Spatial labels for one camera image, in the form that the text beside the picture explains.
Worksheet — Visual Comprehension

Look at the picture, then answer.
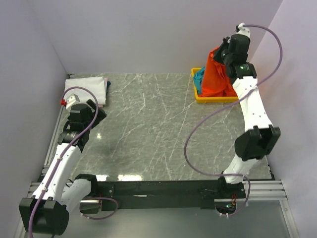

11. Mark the black base beam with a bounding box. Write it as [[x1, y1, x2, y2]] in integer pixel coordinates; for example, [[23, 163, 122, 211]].
[[84, 178, 247, 211]]

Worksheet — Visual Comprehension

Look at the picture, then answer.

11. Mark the folded dark blue t-shirt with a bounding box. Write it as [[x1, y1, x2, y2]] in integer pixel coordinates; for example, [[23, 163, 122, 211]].
[[106, 81, 111, 93]]

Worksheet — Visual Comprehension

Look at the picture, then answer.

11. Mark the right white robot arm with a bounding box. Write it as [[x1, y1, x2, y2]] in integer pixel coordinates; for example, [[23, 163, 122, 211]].
[[213, 34, 281, 198]]

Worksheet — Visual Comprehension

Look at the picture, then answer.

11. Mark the aluminium frame rail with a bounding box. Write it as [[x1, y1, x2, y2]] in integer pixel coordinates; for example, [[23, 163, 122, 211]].
[[27, 180, 288, 201]]

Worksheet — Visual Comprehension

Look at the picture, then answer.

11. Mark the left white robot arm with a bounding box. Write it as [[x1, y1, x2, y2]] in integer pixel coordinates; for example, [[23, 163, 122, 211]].
[[19, 99, 106, 236]]

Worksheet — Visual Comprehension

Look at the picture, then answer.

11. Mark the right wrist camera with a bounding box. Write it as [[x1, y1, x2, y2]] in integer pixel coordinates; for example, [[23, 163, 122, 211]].
[[236, 23, 251, 38]]

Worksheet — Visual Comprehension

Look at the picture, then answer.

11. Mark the teal t-shirt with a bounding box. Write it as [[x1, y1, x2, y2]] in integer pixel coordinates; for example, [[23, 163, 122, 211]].
[[193, 66, 206, 95]]

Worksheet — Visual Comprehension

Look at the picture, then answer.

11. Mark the orange t-shirt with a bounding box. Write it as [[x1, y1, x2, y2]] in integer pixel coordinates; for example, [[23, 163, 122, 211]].
[[199, 47, 237, 97]]

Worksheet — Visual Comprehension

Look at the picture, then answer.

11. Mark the yellow plastic tray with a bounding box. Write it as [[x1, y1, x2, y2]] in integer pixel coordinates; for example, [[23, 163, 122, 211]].
[[191, 67, 240, 104]]

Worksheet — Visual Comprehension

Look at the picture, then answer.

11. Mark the folded white t-shirt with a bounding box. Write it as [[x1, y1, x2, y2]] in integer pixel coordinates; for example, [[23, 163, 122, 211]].
[[63, 77, 108, 106]]

